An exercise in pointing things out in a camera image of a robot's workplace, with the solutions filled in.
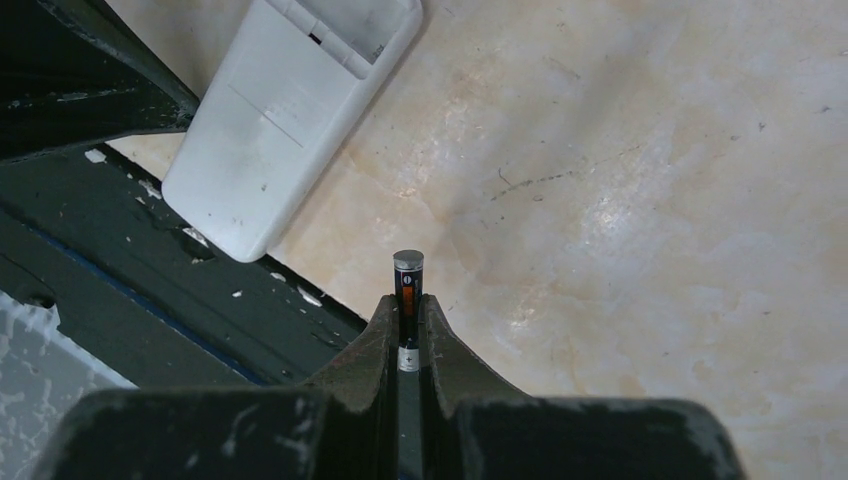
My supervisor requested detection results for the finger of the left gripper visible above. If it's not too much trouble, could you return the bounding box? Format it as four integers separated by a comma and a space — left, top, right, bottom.
1, 1, 199, 163

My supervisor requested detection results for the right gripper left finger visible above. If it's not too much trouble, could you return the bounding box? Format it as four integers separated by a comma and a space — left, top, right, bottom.
33, 295, 399, 479

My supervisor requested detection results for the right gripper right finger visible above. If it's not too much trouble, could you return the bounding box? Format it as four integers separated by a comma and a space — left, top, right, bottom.
420, 295, 746, 479

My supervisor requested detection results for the black AAA battery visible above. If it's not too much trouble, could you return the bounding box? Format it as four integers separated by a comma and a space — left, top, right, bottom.
393, 249, 424, 373

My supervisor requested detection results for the white remote control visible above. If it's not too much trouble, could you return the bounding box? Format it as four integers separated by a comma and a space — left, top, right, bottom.
162, 1, 423, 263

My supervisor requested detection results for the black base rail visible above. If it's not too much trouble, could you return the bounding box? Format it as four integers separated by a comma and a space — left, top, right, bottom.
1, 144, 366, 384

